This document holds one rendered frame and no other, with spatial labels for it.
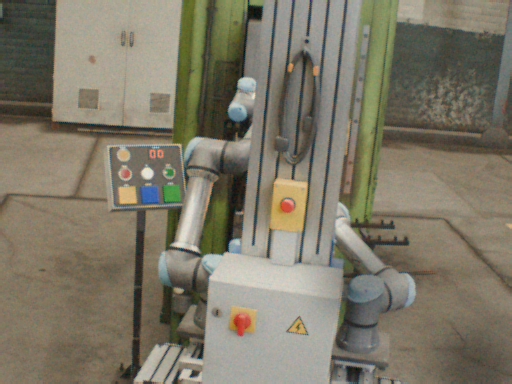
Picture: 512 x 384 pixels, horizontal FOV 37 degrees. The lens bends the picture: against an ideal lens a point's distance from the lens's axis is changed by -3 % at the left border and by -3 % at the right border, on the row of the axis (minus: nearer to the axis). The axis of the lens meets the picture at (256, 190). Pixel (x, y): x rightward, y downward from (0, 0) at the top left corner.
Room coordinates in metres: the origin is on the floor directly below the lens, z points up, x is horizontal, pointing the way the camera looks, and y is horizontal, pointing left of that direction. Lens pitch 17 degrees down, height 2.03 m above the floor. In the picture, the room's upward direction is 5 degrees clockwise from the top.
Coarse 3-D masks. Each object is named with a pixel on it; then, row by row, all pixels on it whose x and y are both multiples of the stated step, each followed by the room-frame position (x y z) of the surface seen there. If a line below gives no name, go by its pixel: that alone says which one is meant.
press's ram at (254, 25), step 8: (248, 24) 3.45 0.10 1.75; (256, 24) 3.45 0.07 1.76; (248, 32) 3.45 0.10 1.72; (256, 32) 3.45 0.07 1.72; (248, 40) 3.45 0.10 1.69; (256, 40) 3.45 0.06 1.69; (248, 48) 3.45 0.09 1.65; (256, 48) 3.45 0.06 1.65; (248, 56) 3.45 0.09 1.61; (256, 56) 3.45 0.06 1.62; (248, 64) 3.45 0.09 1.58; (256, 64) 3.45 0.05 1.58; (248, 72) 3.45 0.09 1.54; (256, 72) 3.45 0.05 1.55
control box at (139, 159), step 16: (160, 144) 3.38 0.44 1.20; (176, 144) 3.41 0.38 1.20; (112, 160) 3.25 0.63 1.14; (128, 160) 3.28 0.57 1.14; (144, 160) 3.31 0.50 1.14; (160, 160) 3.34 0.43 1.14; (176, 160) 3.37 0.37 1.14; (112, 176) 3.22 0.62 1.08; (160, 176) 3.31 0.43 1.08; (176, 176) 3.34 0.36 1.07; (112, 192) 3.18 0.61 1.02; (160, 192) 3.27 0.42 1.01; (112, 208) 3.16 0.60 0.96; (128, 208) 3.19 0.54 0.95; (144, 208) 3.23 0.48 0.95; (160, 208) 3.28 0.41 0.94; (176, 208) 3.32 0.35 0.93
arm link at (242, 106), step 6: (240, 96) 3.08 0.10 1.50; (246, 96) 3.08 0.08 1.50; (234, 102) 3.04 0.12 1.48; (240, 102) 3.04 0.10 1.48; (246, 102) 3.04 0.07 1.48; (252, 102) 3.04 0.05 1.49; (234, 108) 3.02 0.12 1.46; (240, 108) 3.02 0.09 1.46; (246, 108) 3.03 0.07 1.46; (252, 108) 3.03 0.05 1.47; (228, 114) 3.04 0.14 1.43; (234, 114) 3.03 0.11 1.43; (240, 114) 3.02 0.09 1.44; (246, 114) 3.03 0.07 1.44; (252, 114) 3.03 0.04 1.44; (240, 120) 3.04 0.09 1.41
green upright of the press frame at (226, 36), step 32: (224, 0) 3.59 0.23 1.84; (192, 32) 3.59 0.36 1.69; (224, 32) 3.59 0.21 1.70; (192, 64) 3.59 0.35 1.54; (224, 64) 3.59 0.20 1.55; (192, 96) 3.59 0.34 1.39; (224, 96) 3.59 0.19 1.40; (192, 128) 3.59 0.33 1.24; (224, 128) 3.62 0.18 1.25; (224, 192) 3.59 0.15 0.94; (224, 224) 3.59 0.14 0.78
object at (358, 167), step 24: (384, 0) 3.61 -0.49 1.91; (360, 24) 3.60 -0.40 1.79; (384, 24) 3.61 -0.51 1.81; (360, 48) 3.60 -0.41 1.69; (384, 48) 3.61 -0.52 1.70; (360, 72) 3.60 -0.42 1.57; (384, 72) 3.61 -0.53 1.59; (360, 96) 3.60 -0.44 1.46; (360, 120) 3.60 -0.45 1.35; (360, 144) 3.61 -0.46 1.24; (360, 168) 3.61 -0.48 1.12; (360, 192) 3.61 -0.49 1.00; (360, 216) 3.61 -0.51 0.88
